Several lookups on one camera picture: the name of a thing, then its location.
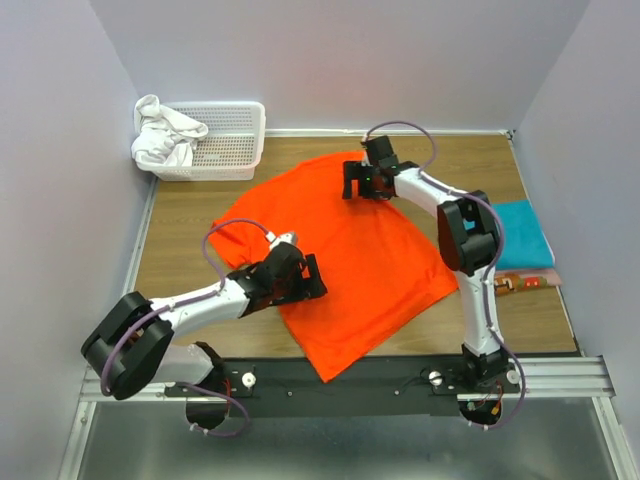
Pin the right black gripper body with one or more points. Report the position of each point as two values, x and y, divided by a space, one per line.
374 194

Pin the teal folded t shirt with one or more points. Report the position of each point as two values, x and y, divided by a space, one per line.
526 246

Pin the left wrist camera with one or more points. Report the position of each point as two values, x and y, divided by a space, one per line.
287 237

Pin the orange t shirt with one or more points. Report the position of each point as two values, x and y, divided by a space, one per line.
380 270

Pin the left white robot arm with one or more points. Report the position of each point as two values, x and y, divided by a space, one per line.
129 348

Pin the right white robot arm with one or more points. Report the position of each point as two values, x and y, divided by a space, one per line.
469 236

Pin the pink folded t shirt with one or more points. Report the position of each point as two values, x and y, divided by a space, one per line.
515 281

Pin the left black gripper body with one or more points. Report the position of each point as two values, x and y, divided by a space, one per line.
293 290

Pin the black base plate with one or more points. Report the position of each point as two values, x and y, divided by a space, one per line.
437 385

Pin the white t shirt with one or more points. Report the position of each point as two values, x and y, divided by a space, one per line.
165 137

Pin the aluminium frame rail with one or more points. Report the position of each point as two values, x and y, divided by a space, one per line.
567 377

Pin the white plastic basket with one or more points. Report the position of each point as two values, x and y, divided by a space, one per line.
233 147

